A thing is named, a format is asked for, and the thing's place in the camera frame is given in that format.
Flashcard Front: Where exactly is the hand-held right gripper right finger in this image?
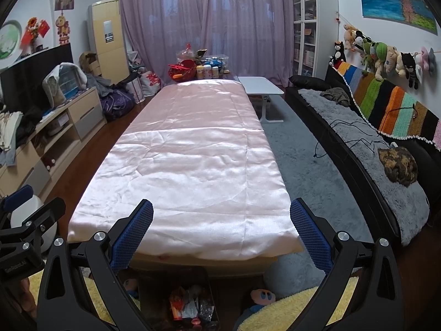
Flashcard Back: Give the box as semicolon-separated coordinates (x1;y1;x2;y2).
289;197;404;331

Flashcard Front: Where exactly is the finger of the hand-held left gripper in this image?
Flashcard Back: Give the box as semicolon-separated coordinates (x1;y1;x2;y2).
0;197;66;259
0;185;34;222

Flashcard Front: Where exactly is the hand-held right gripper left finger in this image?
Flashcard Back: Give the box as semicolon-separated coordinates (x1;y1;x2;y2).
36;198;154;331

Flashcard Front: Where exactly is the black storage bin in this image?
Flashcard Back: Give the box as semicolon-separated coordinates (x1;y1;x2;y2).
138;265;222;331

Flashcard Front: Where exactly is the white round bin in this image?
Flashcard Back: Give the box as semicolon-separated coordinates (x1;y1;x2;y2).
10;195;58;249

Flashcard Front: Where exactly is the clothes heap on cabinet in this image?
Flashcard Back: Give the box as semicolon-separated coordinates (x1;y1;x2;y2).
0;105;44;168

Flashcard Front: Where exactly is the pink blue plush toy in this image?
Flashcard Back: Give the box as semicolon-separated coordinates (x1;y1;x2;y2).
238;288;277;322

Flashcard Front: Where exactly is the black sofa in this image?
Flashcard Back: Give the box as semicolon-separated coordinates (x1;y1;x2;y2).
287;60;441;249

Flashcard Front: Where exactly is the grey carpet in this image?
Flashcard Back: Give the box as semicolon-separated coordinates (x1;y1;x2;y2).
257;95;402;300

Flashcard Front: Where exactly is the pink satin tablecloth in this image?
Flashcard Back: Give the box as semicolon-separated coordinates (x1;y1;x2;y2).
67;79;304;261

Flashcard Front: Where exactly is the wooden television cabinet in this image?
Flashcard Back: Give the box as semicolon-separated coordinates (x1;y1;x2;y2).
0;86;107;209

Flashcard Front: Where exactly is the camouflage cushion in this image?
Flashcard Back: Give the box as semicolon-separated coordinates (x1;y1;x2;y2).
377;146;420;189

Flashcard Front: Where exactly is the grey fur blanket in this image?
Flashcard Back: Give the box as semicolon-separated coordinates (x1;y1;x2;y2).
298;88;431;246

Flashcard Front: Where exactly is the covered plastic drawer box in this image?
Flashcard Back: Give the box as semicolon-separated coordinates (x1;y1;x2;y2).
42;62;89;107

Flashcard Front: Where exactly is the black television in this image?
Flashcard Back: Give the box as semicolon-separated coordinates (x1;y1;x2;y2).
0;43;74;106

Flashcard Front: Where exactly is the olive cloth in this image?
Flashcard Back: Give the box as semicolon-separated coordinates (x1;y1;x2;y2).
320;87;352;110

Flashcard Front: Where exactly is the cardboard box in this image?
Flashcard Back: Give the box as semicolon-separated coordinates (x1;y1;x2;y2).
79;52;103;76

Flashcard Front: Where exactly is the white red shopping bag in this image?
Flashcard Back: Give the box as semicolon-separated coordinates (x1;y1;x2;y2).
139;71;163;98

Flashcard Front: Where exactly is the striped crochet blanket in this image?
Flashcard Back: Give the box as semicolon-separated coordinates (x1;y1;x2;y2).
336;60;441;153

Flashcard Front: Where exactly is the white folding table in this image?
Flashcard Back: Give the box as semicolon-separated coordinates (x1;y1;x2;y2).
238;76;285;123

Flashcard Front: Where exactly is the red flower decoration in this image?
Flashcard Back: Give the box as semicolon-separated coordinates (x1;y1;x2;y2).
21;17;51;47

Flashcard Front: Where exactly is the red basket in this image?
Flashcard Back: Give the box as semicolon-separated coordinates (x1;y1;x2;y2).
168;59;197;81

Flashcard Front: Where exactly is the hanging doll ornament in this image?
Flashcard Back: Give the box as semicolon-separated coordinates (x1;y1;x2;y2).
55;10;71;46

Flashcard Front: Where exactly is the beige standing air conditioner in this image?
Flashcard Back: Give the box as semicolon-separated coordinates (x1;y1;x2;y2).
87;0;130;76

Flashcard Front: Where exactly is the clear plastic storage box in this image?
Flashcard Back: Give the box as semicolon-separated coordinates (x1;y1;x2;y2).
203;53;230;68

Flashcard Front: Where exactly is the row of plush toys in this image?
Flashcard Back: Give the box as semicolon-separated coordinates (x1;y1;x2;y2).
343;24;437;89

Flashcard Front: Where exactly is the white bookshelf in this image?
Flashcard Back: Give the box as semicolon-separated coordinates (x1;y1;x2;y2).
291;0;338;77

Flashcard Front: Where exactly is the purple curtain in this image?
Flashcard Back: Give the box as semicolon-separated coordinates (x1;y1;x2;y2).
115;0;294;87

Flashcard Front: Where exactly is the black cable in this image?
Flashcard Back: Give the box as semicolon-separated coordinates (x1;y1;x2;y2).
312;105;420;160

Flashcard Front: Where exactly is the round green wall picture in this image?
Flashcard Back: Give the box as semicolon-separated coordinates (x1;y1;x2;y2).
0;20;23;61

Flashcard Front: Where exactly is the landscape wall painting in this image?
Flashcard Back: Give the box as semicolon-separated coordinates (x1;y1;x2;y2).
356;0;437;34

